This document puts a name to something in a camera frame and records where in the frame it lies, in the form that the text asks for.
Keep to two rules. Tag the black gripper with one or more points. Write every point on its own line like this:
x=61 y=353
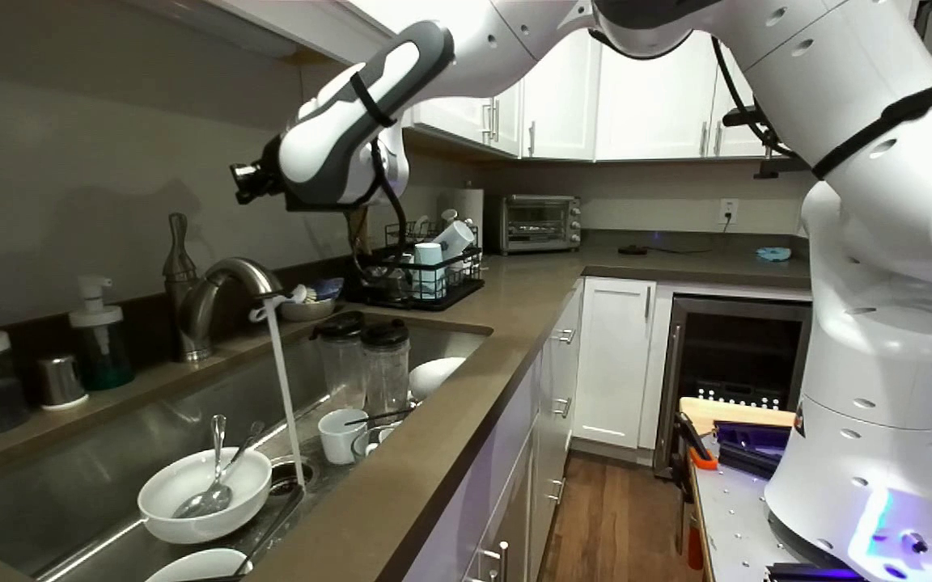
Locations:
x=259 y=183

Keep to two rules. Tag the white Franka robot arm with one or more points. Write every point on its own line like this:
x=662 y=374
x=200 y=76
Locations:
x=887 y=163

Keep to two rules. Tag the chrome faucet spout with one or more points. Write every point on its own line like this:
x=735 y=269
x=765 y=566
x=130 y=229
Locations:
x=231 y=271

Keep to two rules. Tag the stainless steel sink basin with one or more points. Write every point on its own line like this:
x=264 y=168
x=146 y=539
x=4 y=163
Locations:
x=78 y=495

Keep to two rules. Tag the wooden spatula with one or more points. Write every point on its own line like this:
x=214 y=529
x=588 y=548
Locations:
x=358 y=227

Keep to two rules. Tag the small dish with sponge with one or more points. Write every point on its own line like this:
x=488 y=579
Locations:
x=307 y=305

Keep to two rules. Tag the black dish rack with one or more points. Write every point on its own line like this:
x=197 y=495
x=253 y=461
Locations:
x=380 y=291

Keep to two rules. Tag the white container in rack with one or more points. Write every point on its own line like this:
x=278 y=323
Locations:
x=456 y=238

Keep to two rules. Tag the white upper cabinet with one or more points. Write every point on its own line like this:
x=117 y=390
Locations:
x=468 y=117
x=648 y=107

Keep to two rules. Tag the green soap dispenser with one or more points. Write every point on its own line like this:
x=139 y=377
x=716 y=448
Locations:
x=101 y=349

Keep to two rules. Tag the white shallow bowl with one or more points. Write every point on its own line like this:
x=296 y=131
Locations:
x=435 y=377

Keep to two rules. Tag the small white cup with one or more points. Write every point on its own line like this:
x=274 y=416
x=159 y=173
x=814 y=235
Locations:
x=337 y=441

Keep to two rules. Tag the metal kitchen utensil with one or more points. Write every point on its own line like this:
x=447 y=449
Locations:
x=380 y=435

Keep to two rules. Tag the silver toaster oven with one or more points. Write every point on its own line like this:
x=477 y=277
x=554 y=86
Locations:
x=535 y=223

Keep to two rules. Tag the small metal cup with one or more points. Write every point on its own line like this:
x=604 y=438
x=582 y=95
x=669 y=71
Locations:
x=61 y=384

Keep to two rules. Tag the black ladle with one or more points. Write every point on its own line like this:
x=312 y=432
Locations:
x=284 y=489

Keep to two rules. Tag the metal spoon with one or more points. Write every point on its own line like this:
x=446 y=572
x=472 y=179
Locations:
x=212 y=500

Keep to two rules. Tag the large white bowl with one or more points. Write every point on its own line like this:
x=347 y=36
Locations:
x=163 y=521

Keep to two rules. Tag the white under-counter cabinets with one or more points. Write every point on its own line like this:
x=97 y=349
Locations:
x=552 y=409

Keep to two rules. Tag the small black object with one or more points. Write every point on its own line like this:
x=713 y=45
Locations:
x=634 y=251

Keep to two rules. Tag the white plate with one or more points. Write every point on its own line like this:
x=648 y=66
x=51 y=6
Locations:
x=197 y=566

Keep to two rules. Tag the white lower cabinet door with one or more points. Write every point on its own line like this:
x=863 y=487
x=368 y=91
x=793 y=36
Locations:
x=617 y=361

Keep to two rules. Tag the black beverage cooler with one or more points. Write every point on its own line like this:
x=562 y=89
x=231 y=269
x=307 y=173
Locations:
x=731 y=358

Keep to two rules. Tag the small blue bowl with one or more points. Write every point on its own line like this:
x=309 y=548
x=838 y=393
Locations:
x=776 y=253

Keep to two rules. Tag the wooden block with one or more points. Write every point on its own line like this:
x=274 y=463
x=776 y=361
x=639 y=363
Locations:
x=735 y=416

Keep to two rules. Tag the dark blue tool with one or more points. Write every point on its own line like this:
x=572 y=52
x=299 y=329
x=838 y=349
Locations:
x=753 y=448

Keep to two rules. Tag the white wall outlet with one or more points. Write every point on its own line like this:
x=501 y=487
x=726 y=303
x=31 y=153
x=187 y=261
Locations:
x=726 y=210

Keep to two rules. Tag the black camera on stand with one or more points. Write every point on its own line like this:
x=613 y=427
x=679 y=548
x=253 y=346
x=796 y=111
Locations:
x=744 y=114

